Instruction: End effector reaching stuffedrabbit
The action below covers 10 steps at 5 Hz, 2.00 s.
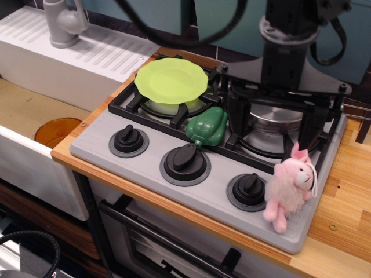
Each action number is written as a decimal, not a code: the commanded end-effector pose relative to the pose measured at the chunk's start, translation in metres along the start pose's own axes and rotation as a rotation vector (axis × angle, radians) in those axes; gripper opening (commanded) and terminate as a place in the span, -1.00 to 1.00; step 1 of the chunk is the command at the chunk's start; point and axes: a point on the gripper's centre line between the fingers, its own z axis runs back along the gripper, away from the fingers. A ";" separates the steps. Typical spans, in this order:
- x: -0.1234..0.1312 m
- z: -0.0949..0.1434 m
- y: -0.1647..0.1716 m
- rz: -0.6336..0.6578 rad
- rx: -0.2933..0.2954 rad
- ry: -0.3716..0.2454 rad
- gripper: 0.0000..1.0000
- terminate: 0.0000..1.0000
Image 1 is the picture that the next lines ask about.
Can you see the pink stuffed rabbit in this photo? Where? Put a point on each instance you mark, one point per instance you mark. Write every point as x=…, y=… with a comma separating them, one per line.
x=291, y=188

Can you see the grey toy stove top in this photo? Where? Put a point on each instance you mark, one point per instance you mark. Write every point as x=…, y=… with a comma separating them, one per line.
x=210, y=196

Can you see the white toy sink unit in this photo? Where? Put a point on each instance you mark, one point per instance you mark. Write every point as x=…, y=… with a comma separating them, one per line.
x=40, y=83

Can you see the grey toy faucet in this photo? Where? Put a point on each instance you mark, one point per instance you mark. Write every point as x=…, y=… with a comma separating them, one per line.
x=64, y=25

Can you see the black right stove knob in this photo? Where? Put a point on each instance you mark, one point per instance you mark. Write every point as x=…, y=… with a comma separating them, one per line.
x=246, y=192

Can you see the black stove grate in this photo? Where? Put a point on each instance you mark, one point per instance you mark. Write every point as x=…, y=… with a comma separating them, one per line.
x=165, y=125

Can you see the black middle stove knob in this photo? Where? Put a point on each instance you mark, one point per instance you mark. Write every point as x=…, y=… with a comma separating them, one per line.
x=185, y=166

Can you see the stainless steel pot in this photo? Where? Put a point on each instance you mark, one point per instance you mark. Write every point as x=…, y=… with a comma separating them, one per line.
x=279, y=121

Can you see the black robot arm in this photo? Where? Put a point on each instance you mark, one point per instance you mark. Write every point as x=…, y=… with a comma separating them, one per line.
x=290, y=30

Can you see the orange plastic bowl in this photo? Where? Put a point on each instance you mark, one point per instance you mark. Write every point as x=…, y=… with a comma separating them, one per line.
x=53, y=132

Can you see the green toy bell pepper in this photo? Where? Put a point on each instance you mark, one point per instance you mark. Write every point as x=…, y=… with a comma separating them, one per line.
x=208, y=128

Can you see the black stove knob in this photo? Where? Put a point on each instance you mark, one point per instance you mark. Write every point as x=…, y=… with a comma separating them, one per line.
x=128, y=142
x=185, y=166
x=246, y=192

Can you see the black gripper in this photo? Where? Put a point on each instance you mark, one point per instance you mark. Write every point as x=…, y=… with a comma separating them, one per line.
x=306, y=81

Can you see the black left stove knob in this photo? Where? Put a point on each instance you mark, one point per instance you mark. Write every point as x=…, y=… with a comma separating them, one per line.
x=128, y=142

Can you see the toy oven door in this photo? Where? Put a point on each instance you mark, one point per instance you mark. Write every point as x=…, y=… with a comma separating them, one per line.
x=155, y=244

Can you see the light green plastic plate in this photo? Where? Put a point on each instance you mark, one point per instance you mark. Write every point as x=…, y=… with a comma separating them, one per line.
x=171, y=81

